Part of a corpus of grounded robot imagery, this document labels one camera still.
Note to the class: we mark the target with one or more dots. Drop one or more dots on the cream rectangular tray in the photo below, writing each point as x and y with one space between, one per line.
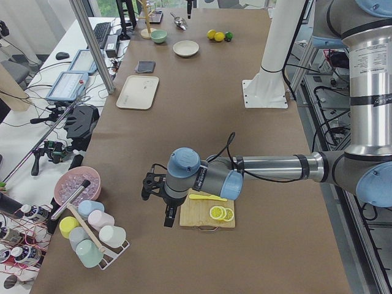
138 92

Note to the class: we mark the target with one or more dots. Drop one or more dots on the white cup rack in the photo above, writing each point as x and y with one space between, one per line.
110 254

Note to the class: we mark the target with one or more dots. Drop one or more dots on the yellow lemon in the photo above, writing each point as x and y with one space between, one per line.
210 34
219 36

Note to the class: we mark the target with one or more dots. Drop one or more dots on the white camera pillar base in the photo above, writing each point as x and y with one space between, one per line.
267 88

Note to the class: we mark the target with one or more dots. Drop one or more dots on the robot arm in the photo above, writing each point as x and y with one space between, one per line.
269 123

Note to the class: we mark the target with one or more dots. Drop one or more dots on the black keyboard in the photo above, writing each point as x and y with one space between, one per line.
101 32

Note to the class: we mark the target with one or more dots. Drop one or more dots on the metal muddler stick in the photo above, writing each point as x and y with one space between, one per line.
55 215

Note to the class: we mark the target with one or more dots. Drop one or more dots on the pink bowl with ice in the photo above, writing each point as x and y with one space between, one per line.
70 181

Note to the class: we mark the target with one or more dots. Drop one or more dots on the grey folded cloth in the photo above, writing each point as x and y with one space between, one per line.
145 67

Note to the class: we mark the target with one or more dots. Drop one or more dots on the blue teach pendant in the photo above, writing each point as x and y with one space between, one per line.
83 61
68 86

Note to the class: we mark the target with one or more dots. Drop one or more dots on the aluminium frame post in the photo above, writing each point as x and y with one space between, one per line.
87 31

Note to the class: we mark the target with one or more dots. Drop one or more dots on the mint green cup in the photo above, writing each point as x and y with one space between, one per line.
88 253

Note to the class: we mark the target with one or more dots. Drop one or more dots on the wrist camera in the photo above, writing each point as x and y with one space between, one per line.
153 184

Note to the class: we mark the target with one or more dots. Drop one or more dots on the yellow plastic knife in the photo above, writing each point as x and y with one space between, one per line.
207 197

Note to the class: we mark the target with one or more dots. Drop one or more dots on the blue cup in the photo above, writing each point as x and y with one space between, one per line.
86 207

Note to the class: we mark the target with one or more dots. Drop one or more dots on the black computer mouse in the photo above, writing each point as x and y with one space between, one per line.
62 55

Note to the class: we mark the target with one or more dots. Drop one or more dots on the green lime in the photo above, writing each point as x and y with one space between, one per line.
228 36

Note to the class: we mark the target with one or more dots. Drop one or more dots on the grey cup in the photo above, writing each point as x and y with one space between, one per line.
77 235

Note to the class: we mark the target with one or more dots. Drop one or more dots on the wooden cutting board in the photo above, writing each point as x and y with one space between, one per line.
207 211

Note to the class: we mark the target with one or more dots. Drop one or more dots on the pink cup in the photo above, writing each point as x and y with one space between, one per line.
97 219

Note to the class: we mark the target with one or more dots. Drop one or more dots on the white cup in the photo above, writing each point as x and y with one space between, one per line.
113 236

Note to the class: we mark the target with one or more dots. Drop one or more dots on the metal scoop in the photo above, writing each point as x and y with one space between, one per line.
179 22

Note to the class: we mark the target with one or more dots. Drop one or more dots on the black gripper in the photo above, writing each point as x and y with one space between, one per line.
173 203

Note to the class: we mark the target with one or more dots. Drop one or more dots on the lemon slices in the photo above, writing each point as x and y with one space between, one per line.
220 213

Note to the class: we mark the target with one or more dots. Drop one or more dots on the wooden cup tree stand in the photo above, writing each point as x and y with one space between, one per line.
147 11

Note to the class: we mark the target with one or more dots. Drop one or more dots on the green bowl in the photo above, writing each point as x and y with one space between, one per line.
158 36

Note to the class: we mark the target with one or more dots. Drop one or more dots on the yellow cup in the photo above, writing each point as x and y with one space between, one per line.
67 224

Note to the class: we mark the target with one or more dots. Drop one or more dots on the cream round plate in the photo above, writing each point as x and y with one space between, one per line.
186 48

